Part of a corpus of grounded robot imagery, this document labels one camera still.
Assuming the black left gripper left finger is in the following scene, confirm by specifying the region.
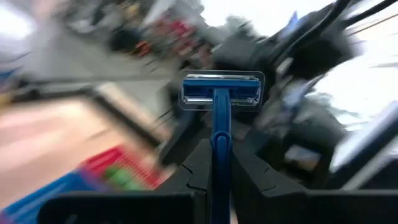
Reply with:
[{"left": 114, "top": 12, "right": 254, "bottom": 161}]
[{"left": 38, "top": 139, "right": 213, "bottom": 224}]

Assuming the red plastic basket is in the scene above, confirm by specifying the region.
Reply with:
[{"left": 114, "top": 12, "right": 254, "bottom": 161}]
[{"left": 79, "top": 145, "right": 162, "bottom": 191}]

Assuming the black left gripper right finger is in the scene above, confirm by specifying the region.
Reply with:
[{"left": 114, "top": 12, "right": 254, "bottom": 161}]
[{"left": 231, "top": 141, "right": 398, "bottom": 224}]

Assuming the black metal table frame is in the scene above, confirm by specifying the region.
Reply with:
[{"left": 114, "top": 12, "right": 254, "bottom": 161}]
[{"left": 15, "top": 79, "right": 170, "bottom": 147}]

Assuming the blue disposable razor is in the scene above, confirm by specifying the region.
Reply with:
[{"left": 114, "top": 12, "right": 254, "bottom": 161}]
[{"left": 178, "top": 70, "right": 266, "bottom": 224}]

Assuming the blue plastic basket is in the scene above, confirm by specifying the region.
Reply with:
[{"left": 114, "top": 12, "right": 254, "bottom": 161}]
[{"left": 0, "top": 170, "right": 106, "bottom": 224}]

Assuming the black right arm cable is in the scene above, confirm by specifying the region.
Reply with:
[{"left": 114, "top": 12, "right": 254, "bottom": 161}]
[{"left": 273, "top": 0, "right": 398, "bottom": 60}]

